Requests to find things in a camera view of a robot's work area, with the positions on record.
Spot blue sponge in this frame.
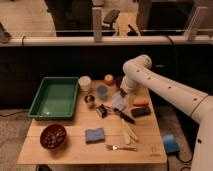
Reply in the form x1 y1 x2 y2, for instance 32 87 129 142
85 128 105 144

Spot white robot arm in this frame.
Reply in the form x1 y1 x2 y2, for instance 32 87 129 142
121 54 213 171

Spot green plastic tray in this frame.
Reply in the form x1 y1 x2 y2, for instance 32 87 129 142
28 77 78 120

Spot carrot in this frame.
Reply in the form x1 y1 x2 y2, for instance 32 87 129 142
133 99 149 107

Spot clear plastic bag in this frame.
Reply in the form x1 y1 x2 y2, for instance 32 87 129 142
112 92 127 110

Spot black rectangular block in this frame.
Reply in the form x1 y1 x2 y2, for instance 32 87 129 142
131 106 151 118

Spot purple bowl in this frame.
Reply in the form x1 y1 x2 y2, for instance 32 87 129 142
115 76 123 90

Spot blue cup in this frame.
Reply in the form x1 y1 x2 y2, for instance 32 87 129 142
96 86 107 100

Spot black binder clip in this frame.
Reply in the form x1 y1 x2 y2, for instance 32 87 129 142
96 105 107 118

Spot cream spatula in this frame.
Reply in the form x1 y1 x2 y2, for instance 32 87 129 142
121 119 138 145

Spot wooden table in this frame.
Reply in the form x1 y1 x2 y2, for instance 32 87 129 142
17 89 167 165

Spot small metal cup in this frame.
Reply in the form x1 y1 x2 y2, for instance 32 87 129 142
84 95 95 108

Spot white cup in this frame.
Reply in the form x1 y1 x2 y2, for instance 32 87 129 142
78 76 91 92

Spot silver fork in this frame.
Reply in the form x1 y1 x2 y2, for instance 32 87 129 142
106 144 138 152

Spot blue tape roll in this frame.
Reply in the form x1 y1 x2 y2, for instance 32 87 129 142
163 135 180 154

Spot office chair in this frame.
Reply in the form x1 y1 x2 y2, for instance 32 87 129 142
103 9 120 29

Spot dark red bowl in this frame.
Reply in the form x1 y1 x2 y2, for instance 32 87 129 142
40 124 67 149

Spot black handled knife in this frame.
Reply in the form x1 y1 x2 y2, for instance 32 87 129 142
104 105 135 124

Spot black floor cable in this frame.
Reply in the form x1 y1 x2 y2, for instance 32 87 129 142
176 150 196 171

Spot white partition rail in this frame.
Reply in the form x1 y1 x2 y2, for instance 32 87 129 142
0 35 213 47

